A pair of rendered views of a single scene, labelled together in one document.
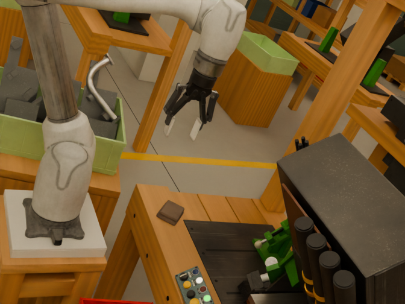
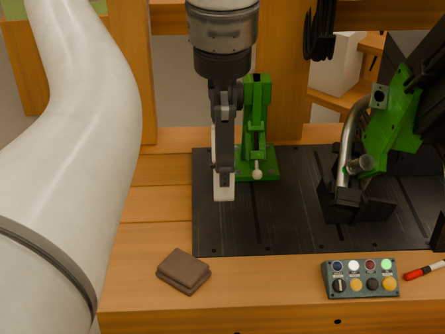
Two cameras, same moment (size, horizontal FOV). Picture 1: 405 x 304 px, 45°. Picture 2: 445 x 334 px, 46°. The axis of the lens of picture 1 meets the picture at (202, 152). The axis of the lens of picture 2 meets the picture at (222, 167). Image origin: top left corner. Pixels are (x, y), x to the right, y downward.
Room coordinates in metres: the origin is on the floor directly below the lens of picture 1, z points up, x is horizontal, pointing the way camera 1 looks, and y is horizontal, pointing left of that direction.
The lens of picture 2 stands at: (1.06, 0.63, 1.81)
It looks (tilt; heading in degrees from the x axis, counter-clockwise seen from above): 39 degrees down; 300
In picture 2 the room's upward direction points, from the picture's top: straight up
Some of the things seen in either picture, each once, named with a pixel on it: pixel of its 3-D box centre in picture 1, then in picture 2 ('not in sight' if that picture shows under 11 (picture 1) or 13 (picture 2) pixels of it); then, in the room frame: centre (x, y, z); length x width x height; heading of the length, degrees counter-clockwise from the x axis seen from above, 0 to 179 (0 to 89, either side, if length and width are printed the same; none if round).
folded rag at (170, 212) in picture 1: (170, 212); (183, 270); (1.52, 0.01, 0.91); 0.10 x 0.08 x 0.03; 174
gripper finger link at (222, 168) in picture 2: (166, 116); (224, 175); (1.34, 0.14, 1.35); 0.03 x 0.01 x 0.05; 123
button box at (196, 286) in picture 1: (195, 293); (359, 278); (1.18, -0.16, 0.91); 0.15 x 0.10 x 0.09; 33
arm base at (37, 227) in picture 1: (55, 217); not in sight; (1.23, 0.34, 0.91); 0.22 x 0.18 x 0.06; 32
